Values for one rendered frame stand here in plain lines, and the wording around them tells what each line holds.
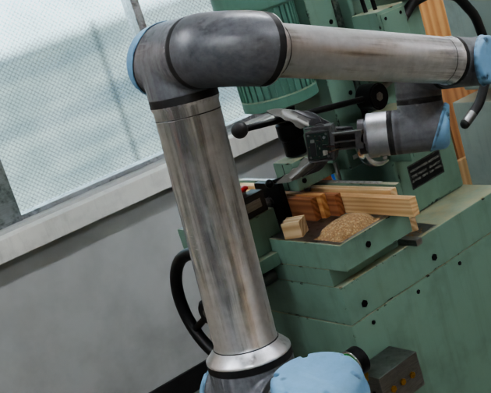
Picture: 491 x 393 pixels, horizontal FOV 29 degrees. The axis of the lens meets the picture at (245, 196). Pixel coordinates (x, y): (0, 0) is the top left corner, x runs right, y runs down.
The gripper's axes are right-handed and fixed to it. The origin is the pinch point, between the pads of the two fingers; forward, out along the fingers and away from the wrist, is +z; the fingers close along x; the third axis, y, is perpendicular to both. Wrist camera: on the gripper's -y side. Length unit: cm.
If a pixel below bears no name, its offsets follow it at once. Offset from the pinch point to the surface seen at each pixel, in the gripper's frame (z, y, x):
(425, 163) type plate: -29.9, -36.7, 12.2
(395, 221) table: -23.2, -6.6, 19.6
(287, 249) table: 0.6, -5.4, 23.2
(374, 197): -19.4, -7.0, 14.2
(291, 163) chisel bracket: -1.3, -15.1, 5.8
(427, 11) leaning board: -32, -213, -26
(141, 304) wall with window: 79, -125, 64
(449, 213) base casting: -34, -29, 23
